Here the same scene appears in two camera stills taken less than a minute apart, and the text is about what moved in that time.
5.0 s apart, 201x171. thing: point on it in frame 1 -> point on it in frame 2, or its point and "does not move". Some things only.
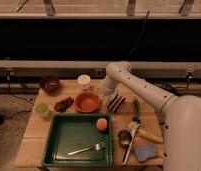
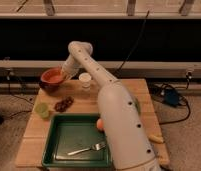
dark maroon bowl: (50, 84) does not move
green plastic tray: (69, 133) does not move
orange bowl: (88, 102) -> (53, 75)
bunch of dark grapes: (61, 105) does not move
